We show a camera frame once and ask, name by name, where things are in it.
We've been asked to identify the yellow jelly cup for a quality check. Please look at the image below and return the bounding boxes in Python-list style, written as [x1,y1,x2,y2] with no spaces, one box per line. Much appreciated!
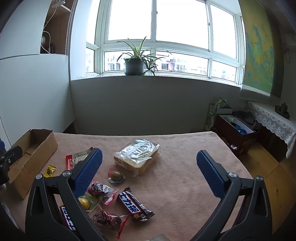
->
[77,195,100,212]

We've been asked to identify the blue item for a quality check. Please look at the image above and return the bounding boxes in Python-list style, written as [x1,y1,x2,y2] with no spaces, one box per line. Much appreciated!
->
[233,123,249,135]

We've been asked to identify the clear packet of red dates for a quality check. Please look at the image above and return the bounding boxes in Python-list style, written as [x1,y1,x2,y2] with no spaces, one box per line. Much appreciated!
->
[93,207,130,240]
[87,181,121,205]

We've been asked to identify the red snack pouch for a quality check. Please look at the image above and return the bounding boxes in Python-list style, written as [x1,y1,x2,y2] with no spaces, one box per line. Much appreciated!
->
[66,147,94,171]

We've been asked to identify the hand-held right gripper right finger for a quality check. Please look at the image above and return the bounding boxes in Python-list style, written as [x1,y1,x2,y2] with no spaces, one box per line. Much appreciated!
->
[196,150,273,241]

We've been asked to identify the white cabinet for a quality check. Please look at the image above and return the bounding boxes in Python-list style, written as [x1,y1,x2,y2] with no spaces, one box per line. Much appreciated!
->
[0,0,75,151]

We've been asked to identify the small black snack packet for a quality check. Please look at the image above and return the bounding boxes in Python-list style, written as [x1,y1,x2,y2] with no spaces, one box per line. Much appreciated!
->
[117,186,155,222]

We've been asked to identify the clear bag of sliced bread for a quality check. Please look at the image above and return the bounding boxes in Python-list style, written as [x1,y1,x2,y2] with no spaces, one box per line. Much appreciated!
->
[113,138,160,178]

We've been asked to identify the white cable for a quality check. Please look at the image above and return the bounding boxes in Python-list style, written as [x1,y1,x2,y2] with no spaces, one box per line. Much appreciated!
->
[40,3,58,54]

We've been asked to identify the yellow and blue wall map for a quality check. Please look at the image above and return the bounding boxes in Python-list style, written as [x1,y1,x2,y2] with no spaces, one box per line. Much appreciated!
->
[238,0,286,98]

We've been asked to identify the white window frame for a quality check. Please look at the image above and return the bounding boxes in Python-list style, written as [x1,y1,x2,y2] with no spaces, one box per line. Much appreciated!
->
[85,0,245,85]

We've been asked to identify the dark figurine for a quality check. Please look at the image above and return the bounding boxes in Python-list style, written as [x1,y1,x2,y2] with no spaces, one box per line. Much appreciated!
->
[275,102,290,120]

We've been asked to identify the table with lace cloth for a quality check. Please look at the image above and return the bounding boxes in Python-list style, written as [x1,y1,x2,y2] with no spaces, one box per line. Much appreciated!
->
[247,101,296,159]

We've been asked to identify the wooden shelf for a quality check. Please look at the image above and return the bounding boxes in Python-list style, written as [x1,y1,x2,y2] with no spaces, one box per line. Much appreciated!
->
[40,0,77,55]

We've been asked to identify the potted spider plant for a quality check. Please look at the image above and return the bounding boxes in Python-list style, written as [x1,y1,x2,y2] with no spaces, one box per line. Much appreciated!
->
[117,36,173,77]

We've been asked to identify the brown cardboard box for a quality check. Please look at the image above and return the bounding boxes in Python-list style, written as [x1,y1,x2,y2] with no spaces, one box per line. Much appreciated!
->
[6,129,58,199]

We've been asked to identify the yellow candy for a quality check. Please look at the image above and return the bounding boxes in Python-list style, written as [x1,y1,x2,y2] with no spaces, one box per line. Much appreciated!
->
[44,164,57,178]

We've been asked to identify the dark red wooden box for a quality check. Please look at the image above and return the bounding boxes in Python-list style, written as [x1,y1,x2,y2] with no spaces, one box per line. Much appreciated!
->
[216,112,257,156]

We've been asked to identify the green paper bag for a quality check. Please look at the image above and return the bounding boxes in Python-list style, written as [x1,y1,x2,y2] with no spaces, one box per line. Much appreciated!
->
[203,98,228,132]

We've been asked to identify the white bead chain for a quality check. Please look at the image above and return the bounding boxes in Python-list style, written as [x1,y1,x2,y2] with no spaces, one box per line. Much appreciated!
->
[65,0,77,56]

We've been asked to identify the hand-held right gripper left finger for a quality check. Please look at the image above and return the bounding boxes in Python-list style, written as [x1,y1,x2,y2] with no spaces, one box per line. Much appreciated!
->
[25,148,109,241]

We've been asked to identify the brown jelly cup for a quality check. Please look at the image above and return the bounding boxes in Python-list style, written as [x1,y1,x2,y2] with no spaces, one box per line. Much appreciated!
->
[108,167,126,184]

